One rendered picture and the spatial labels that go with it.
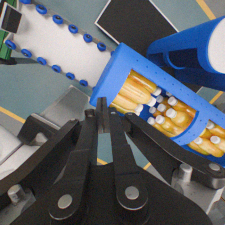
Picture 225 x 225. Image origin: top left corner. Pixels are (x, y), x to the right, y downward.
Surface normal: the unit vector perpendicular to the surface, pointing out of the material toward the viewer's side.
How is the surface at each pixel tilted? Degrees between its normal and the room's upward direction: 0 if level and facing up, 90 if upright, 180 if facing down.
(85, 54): 0
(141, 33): 0
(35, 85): 0
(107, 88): 12
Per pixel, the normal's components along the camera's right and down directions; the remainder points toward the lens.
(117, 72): 0.22, 0.16
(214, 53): 0.10, 0.37
